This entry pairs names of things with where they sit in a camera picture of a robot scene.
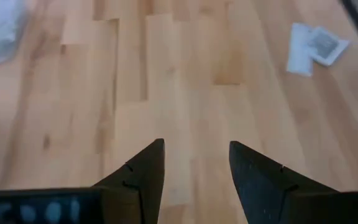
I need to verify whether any white plain bandage wrapper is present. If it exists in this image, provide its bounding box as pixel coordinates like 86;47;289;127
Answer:
286;22;315;78

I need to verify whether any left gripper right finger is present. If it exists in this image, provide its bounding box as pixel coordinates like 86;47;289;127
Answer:
228;140;358;224

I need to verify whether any square printed antiseptic wipe packet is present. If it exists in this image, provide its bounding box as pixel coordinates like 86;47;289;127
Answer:
306;26;351;67

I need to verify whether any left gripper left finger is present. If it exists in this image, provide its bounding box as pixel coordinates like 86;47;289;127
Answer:
0;138;167;224

